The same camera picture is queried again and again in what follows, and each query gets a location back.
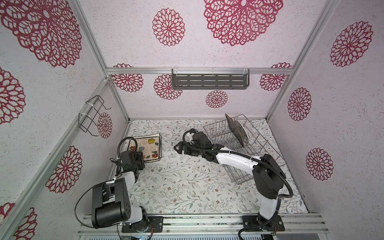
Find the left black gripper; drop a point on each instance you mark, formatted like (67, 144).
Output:
(138, 154)

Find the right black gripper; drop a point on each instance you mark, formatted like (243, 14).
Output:
(180, 151)

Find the dark square floral plate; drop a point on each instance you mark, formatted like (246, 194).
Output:
(150, 146)

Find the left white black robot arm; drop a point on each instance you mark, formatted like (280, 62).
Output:
(110, 200)

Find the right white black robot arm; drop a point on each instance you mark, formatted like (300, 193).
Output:
(269, 178)

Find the grey round plate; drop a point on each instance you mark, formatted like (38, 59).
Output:
(242, 133)

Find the chrome wire dish rack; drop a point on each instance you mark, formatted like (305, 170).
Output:
(259, 142)

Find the grey slotted wall shelf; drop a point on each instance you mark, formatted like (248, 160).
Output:
(210, 79)

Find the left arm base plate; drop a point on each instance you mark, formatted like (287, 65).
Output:
(150, 224)

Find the black wire wall basket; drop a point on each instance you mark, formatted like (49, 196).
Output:
(89, 119)

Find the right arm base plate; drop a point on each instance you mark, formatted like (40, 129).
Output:
(255, 223)

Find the aluminium mounting rail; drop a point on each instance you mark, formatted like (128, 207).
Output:
(214, 225)

